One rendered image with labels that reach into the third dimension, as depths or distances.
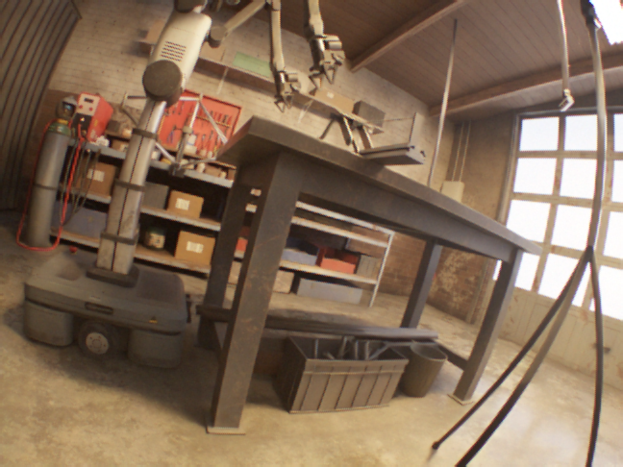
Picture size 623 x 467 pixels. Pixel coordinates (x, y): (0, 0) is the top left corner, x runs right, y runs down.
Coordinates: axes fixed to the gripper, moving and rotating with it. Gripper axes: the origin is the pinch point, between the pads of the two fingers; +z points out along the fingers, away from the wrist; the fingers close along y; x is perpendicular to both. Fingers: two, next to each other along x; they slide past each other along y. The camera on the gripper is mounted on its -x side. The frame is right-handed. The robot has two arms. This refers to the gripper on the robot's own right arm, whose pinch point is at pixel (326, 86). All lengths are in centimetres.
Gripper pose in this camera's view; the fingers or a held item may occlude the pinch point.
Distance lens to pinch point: 124.2
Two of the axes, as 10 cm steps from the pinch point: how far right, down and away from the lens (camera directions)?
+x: -8.9, 2.9, -3.6
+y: -4.2, -1.5, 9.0
